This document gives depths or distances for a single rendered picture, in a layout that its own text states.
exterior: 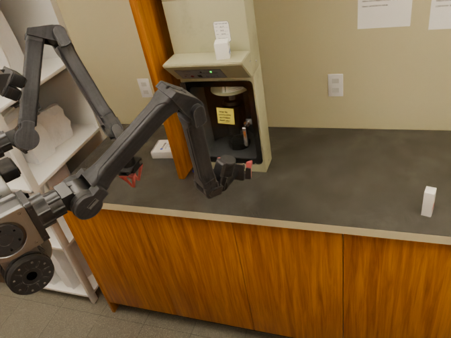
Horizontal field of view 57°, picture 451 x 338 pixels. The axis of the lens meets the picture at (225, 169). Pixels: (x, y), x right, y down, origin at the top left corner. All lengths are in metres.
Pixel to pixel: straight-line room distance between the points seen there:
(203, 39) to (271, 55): 0.51
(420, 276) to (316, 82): 0.98
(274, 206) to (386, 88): 0.79
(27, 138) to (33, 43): 0.33
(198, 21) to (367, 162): 0.93
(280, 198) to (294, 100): 0.62
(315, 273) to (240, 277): 0.37
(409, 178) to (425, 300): 0.49
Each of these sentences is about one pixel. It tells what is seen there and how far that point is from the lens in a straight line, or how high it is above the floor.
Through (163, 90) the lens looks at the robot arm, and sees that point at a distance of 1.13.
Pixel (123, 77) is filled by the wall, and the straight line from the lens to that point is 2.48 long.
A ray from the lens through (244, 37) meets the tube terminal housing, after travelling 1.62.
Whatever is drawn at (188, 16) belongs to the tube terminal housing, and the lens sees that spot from 1.67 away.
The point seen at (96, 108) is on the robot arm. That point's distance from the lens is 1.62.
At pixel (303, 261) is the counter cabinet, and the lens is 1.83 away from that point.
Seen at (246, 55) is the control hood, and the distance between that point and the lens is 1.59.
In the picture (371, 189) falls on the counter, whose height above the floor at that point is 0.94.
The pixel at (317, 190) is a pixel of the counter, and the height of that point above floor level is 0.94.
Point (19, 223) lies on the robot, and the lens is 1.10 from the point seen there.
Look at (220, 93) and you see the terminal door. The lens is 1.73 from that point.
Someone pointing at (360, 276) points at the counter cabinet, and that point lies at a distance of 1.85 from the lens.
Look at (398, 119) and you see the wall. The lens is 2.18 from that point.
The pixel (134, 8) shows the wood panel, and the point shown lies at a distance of 1.65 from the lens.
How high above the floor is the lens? 2.05
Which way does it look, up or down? 35 degrees down
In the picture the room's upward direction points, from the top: 11 degrees counter-clockwise
